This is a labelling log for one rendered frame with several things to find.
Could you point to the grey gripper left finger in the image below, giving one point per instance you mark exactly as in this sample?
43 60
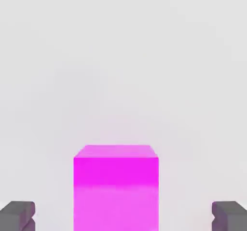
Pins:
13 217

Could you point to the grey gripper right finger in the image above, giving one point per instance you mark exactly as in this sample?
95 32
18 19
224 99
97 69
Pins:
231 217

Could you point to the small magenta cube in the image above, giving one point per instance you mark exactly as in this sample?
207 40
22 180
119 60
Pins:
115 192

